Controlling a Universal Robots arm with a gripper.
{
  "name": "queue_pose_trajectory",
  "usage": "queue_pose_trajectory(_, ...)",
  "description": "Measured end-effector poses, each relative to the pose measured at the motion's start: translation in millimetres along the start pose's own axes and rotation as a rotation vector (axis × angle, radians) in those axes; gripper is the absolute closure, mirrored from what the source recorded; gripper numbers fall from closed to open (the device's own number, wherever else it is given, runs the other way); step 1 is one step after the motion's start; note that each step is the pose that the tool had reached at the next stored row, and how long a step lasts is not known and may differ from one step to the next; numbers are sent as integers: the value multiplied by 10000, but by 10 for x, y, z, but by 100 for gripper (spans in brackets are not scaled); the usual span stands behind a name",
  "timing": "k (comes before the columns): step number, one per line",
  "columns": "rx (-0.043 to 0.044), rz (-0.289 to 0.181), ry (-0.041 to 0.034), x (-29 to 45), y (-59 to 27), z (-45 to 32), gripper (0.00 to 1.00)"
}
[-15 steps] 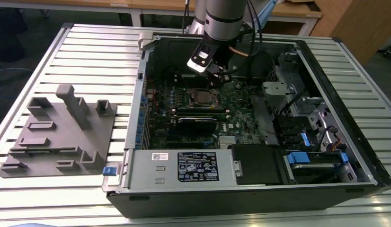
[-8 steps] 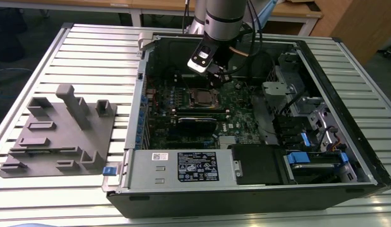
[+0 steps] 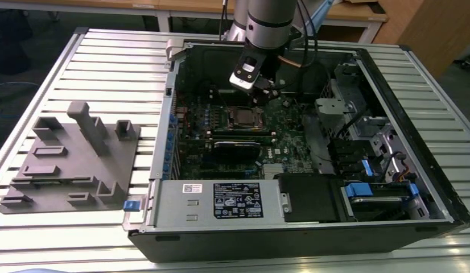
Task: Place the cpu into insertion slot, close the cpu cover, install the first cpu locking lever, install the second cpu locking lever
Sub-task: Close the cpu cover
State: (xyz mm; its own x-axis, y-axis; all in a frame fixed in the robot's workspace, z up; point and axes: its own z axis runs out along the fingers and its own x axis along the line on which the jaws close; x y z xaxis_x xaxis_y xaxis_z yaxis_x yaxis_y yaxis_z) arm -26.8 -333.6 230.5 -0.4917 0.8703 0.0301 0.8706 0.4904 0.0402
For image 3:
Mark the thin metal locking lever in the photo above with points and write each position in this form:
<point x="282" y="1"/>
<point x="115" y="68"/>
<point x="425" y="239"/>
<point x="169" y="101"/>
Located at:
<point x="222" y="101"/>

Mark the silver green CPU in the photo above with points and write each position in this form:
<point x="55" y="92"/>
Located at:
<point x="244" y="117"/>

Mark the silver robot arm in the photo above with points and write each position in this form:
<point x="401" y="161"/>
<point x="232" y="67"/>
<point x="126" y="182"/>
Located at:
<point x="269" y="31"/>

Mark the CPU socket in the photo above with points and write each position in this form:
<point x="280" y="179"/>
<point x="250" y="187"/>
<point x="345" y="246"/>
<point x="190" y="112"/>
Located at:
<point x="230" y="127"/>

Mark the black RAM slot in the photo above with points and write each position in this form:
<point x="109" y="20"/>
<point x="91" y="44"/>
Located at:
<point x="241" y="132"/>

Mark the metal drive cage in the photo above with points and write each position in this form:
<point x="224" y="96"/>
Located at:
<point x="345" y="85"/>

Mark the green motherboard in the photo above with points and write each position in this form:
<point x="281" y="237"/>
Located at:
<point x="290" y="142"/>

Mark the black graphics card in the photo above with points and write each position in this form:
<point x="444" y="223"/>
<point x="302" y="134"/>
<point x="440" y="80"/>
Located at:
<point x="233" y="153"/>

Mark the short wooden desk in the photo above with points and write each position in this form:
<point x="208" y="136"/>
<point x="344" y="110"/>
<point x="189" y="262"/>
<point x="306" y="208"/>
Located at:
<point x="354" y="12"/>

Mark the silver chipset heat sink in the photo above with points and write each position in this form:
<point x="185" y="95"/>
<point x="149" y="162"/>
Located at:
<point x="273" y="168"/>

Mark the blue drive clip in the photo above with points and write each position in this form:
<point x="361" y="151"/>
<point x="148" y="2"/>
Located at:
<point x="365" y="167"/>

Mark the wooden cabinet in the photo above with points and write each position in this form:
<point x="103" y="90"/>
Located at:
<point x="427" y="28"/>

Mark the silver power supply unit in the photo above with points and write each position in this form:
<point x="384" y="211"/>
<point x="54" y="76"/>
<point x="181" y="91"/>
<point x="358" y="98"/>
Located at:
<point x="173" y="204"/>

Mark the hard disk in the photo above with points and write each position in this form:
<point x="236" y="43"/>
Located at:
<point x="375" y="207"/>

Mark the long wooden desk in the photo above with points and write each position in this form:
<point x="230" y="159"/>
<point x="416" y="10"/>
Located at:
<point x="85" y="3"/>

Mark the small blue carrier tab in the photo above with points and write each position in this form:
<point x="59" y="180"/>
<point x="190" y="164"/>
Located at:
<point x="413" y="190"/>

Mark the blue case latch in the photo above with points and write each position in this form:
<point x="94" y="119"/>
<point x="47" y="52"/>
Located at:
<point x="132" y="206"/>

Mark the grey parts rack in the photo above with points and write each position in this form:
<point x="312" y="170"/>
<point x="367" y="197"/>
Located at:
<point x="85" y="170"/>

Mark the black PC case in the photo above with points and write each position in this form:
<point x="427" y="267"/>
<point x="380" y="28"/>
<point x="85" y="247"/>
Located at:
<point x="294" y="244"/>

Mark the black office chair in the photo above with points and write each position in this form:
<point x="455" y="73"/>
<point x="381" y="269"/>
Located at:
<point x="10" y="42"/>

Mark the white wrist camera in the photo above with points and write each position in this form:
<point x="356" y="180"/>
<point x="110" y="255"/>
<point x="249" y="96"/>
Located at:
<point x="245" y="69"/>

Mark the grey metal bracket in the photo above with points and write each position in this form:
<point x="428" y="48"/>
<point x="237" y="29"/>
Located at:
<point x="330" y="106"/>

